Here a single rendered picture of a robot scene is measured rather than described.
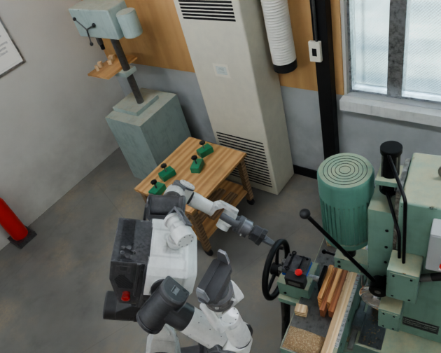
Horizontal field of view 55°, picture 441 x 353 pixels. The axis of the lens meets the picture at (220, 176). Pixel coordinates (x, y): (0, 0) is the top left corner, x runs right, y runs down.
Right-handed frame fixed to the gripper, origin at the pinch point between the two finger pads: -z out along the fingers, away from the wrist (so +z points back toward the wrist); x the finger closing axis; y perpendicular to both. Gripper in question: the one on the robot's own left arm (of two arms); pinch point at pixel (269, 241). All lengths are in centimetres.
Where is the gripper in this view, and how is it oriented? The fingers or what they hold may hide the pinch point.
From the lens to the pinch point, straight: 205.5
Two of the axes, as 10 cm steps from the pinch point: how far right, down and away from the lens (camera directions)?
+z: -8.6, -5.0, 0.9
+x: 1.8, -4.7, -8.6
